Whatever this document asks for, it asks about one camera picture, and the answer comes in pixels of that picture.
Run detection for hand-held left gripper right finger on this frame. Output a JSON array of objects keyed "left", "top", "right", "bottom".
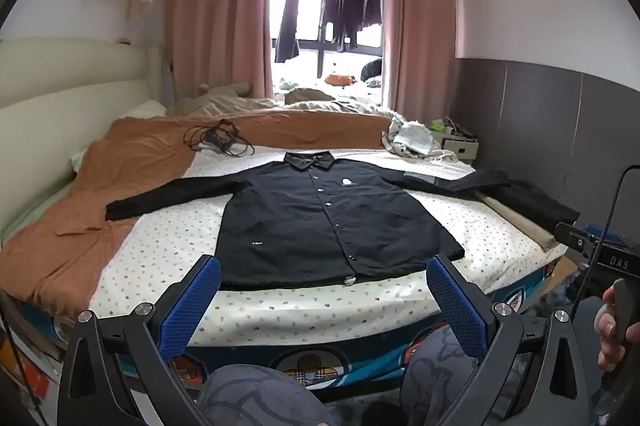
[{"left": 426, "top": 254, "right": 591, "bottom": 426}]

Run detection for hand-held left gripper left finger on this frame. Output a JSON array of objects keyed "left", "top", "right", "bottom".
[{"left": 56, "top": 254, "right": 223, "bottom": 426}]

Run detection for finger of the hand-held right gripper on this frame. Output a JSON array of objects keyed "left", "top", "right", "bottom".
[{"left": 553, "top": 222, "right": 603, "bottom": 253}]

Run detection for black button shirt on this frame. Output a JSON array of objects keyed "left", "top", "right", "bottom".
[{"left": 105, "top": 151, "right": 506, "bottom": 291}]

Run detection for person's right hand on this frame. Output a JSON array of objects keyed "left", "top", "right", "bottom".
[{"left": 597, "top": 286, "right": 640, "bottom": 374}]

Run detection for beige folded cloth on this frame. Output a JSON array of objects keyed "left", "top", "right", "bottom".
[{"left": 475, "top": 191, "right": 568, "bottom": 249}]

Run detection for black folded garment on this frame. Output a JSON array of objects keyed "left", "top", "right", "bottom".
[{"left": 472, "top": 168, "right": 581, "bottom": 227}]

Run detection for floral white bed sheet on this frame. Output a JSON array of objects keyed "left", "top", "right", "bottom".
[{"left": 95, "top": 146, "right": 571, "bottom": 357}]

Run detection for person's knees in grey trousers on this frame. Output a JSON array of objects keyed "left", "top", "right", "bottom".
[{"left": 400, "top": 326, "right": 493, "bottom": 426}]

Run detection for person's left leg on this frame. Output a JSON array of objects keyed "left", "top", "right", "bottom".
[{"left": 197, "top": 366, "right": 341, "bottom": 426}]

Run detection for white nightstand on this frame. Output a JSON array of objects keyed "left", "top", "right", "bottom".
[{"left": 430, "top": 118, "right": 480, "bottom": 167}]

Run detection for brown blanket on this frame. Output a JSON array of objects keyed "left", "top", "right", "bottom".
[{"left": 0, "top": 108, "right": 396, "bottom": 307}]

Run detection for pale patterned tasseled blanket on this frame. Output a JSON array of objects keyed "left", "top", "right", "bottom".
[{"left": 381, "top": 115, "right": 473, "bottom": 164}]

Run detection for light green sheet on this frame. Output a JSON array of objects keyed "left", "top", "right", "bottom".
[{"left": 0, "top": 146, "right": 91, "bottom": 247}]

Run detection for beige duvet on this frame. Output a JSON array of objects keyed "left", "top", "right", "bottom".
[{"left": 167, "top": 80, "right": 401, "bottom": 119}]

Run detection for cream padded headboard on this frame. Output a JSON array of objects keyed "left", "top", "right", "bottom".
[{"left": 0, "top": 36, "right": 173, "bottom": 147}]

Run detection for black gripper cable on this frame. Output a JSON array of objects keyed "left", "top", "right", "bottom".
[{"left": 570, "top": 166, "right": 640, "bottom": 322}]

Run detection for black cable bundle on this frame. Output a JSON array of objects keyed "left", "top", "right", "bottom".
[{"left": 183, "top": 119, "right": 256, "bottom": 157}]

